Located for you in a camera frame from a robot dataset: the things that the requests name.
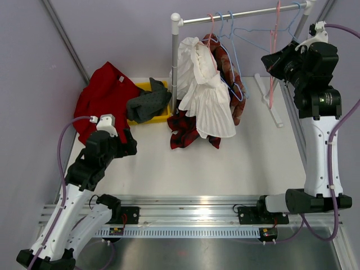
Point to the red beige checked skirt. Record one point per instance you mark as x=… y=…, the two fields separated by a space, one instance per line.
x=237 y=108

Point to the solid red skirt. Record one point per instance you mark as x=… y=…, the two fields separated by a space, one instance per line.
x=108 y=92

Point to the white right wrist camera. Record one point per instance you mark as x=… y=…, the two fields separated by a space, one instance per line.
x=317 y=33

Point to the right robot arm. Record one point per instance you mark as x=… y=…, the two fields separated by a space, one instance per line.
x=308 y=68

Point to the pink hanger with white skirt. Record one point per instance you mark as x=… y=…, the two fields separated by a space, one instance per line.
x=215 y=49

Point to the dark red plaid skirt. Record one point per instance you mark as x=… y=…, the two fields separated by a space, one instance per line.
x=184 y=131

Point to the dark grey dotted skirt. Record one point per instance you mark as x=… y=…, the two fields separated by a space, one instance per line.
x=149 y=104

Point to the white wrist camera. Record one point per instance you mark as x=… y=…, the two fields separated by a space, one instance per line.
x=105 y=123
x=317 y=33

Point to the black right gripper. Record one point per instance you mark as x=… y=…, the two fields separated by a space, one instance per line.
x=274 y=62

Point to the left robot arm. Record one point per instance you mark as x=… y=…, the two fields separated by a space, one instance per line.
x=64 y=236

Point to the yellow plastic bin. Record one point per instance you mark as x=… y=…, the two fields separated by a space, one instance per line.
x=157 y=112

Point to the slotted cable duct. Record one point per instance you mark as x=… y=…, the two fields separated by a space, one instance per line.
x=179 y=232

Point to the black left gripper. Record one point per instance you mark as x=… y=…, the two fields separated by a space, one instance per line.
x=125 y=149

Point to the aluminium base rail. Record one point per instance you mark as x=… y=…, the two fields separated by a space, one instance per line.
x=188 y=211

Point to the white pleated skirt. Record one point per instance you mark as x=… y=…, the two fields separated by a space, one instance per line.
x=201 y=91

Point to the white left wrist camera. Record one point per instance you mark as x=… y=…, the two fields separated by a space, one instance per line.
x=105 y=123

